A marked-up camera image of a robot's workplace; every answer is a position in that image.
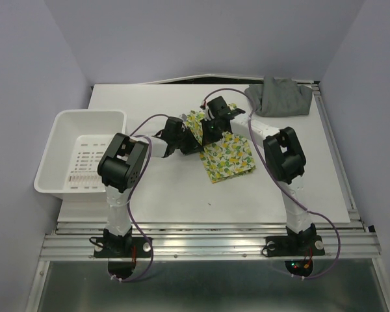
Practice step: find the grey pleated skirt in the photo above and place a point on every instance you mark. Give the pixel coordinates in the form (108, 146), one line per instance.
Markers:
(280, 98)

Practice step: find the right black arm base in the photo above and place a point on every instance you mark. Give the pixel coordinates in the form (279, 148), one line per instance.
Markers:
(300, 248)

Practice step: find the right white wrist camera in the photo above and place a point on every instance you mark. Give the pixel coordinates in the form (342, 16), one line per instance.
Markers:
(208, 115)

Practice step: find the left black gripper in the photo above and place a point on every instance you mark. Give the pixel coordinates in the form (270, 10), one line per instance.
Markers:
(194, 146)

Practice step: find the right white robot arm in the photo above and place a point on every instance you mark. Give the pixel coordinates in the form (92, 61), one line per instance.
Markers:
(278, 149)

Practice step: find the aluminium mounting rail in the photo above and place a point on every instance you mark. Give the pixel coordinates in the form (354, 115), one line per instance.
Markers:
(181, 242)

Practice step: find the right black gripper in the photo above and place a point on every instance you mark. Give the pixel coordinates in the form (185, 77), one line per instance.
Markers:
(207, 138)

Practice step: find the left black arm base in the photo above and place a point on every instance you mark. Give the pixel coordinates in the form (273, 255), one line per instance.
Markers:
(122, 255)

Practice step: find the yellow floral skirt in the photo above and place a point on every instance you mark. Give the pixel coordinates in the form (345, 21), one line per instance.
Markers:
(228, 158)

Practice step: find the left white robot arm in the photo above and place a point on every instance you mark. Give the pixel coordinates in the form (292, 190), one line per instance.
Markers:
(121, 166)

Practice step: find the white plastic bin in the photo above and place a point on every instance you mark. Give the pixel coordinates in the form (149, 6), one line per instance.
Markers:
(75, 146)

